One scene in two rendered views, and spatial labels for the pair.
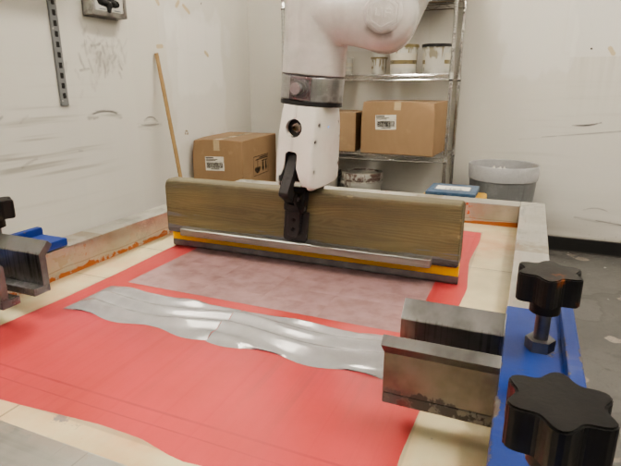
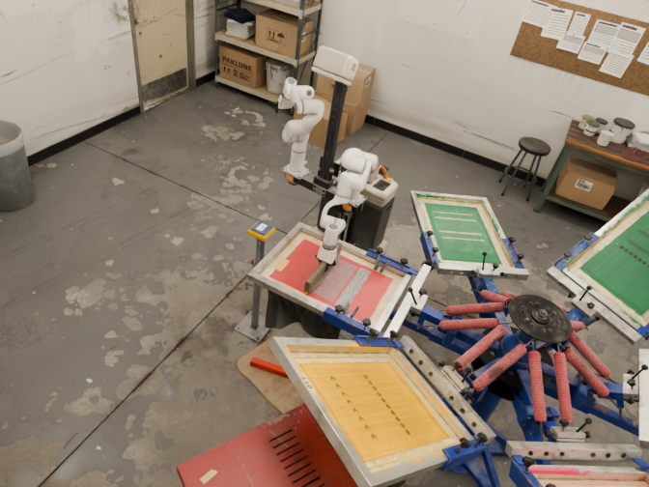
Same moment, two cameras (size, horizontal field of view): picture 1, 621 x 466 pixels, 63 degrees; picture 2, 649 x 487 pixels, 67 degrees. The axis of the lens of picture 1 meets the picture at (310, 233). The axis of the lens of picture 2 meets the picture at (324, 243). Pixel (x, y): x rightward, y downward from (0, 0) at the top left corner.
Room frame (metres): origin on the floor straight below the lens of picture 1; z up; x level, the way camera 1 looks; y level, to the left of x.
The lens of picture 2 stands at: (0.75, 2.07, 2.94)
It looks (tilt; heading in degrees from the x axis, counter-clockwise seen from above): 40 degrees down; 268
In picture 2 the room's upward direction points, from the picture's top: 11 degrees clockwise
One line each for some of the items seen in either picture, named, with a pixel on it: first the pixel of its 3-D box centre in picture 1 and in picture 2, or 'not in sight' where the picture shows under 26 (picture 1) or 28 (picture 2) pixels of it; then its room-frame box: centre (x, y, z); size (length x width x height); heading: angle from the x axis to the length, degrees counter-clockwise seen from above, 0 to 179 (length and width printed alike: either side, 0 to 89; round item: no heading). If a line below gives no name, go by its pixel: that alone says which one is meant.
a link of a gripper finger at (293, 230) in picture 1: (293, 217); not in sight; (0.61, 0.02, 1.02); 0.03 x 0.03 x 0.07; 67
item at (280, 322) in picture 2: not in sight; (302, 320); (0.71, 0.20, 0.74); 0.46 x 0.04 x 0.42; 157
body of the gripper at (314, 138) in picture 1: (308, 139); (326, 252); (0.64, 0.00, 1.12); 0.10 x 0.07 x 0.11; 157
